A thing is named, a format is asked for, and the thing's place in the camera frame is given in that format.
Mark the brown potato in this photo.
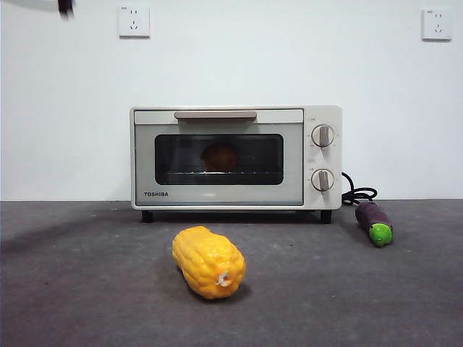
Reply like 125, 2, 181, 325
200, 142, 239, 171

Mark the black oven power cable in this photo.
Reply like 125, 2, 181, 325
341, 171, 378, 206

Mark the beige oven knob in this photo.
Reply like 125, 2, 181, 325
310, 124, 336, 148
310, 168, 335, 192

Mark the cream toaster oven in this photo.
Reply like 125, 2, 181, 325
129, 104, 343, 224

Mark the glass oven door with handle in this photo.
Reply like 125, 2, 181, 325
133, 108, 305, 207

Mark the purple eggplant with green stem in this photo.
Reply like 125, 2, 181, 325
354, 201, 394, 249

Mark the metal wire oven rack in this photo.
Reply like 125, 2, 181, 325
158, 170, 281, 178

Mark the white wall socket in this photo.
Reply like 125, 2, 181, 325
421, 8, 453, 42
118, 4, 151, 39

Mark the yellow corn cob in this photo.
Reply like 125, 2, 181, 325
171, 226, 247, 300

